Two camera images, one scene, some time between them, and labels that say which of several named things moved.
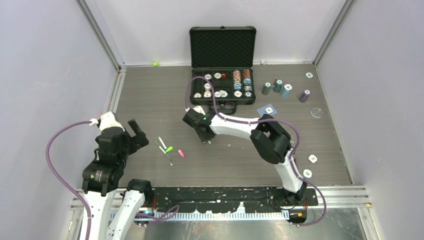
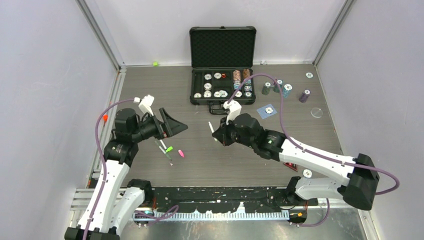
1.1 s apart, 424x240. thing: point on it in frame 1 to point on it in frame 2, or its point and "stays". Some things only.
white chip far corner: [309, 75] stays
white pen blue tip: [161, 141] stays
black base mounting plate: [228, 200] stays
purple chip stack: [304, 96] stays
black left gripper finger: [133, 124] to [172, 126]
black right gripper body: [204, 139] to [229, 135]
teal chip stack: [278, 85] stays
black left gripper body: [133, 143] to [159, 133]
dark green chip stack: [266, 88] stays
